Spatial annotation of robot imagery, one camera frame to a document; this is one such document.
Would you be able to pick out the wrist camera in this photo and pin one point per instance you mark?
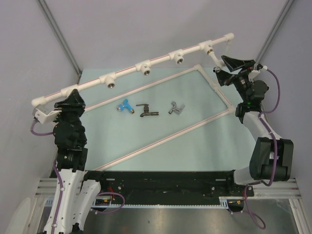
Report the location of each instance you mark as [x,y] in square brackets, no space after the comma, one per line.
[259,68]
[42,115]

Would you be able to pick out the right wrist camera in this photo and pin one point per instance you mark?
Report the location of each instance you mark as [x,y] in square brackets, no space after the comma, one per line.
[259,68]

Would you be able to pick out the white PVC pipe frame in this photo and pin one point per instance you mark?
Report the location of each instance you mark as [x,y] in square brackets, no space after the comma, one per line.
[145,68]

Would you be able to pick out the white faucet blue cap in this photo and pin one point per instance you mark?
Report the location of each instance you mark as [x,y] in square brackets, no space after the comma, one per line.
[219,64]

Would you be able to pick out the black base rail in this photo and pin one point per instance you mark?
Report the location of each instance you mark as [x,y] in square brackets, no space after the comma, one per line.
[206,183]

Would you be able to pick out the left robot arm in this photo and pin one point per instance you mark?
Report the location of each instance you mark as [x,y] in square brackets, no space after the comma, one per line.
[74,195]

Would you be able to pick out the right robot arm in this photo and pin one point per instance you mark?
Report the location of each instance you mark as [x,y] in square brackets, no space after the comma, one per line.
[272,157]

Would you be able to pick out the blue plastic faucet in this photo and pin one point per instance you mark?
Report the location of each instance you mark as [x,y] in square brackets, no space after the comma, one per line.
[125,106]

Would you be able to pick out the chrome metal faucet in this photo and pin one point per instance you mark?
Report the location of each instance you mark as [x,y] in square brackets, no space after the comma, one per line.
[176,109]

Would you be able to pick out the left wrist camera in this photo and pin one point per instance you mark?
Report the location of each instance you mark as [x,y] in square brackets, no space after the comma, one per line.
[42,115]

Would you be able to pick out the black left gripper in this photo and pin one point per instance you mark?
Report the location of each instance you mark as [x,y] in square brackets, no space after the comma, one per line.
[75,102]

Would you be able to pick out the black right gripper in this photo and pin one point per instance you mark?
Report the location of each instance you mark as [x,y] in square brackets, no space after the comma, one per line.
[225,78]

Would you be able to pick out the dark bronze faucet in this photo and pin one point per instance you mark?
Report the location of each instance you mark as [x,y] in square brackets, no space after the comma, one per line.
[146,111]

